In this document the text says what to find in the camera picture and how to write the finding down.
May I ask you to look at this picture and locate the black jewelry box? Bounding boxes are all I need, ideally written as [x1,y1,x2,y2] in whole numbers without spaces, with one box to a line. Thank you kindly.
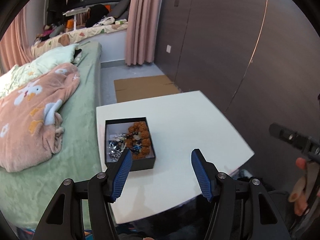
[104,117,156,171]

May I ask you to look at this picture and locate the person's right hand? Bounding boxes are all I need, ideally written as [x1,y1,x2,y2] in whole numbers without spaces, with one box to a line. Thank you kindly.
[288,157,319,217]

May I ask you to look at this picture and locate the white side table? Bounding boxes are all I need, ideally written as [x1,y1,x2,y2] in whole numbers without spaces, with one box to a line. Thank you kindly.
[96,91,254,224]

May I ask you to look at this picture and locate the flat brown cardboard sheet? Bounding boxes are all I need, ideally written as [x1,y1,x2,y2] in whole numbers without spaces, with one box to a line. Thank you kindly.
[114,75,180,103]

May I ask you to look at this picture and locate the green bed mattress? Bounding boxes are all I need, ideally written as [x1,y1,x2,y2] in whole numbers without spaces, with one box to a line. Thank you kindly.
[1,42,102,230]

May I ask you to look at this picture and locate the pink duck-print fleece blanket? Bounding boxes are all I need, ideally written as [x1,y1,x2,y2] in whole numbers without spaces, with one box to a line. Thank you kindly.
[1,63,80,172]

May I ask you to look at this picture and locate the dark brown wardrobe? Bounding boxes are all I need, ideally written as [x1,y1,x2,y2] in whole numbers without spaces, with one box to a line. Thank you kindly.
[155,0,319,191]

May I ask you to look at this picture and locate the light green quilt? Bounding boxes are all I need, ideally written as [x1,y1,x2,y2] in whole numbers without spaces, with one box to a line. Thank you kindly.
[1,43,79,98]

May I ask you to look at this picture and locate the floral window seat cushion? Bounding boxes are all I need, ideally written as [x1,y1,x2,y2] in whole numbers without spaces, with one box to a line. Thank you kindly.
[31,21,128,58]

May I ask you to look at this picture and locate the left pink curtain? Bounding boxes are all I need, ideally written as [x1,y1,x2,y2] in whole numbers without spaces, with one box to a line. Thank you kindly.
[1,7,34,73]

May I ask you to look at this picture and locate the pink curtain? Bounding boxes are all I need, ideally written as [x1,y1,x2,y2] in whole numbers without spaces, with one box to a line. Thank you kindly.
[1,7,34,73]
[125,0,162,66]

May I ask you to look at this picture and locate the dark grey pillow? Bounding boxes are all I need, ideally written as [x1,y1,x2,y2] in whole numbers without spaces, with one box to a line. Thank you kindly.
[107,0,131,19]

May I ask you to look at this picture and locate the small white folding table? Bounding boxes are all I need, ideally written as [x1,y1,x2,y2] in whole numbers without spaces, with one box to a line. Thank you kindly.
[63,8,90,31]

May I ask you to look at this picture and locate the right pink curtain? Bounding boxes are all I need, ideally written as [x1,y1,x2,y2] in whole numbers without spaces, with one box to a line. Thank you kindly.
[125,0,162,66]

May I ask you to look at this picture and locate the brown rudraksha bead bracelet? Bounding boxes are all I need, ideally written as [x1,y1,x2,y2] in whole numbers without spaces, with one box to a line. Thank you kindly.
[125,121,152,160]

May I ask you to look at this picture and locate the white wall socket plate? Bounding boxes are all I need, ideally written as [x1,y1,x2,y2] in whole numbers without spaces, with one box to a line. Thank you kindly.
[166,45,171,54]

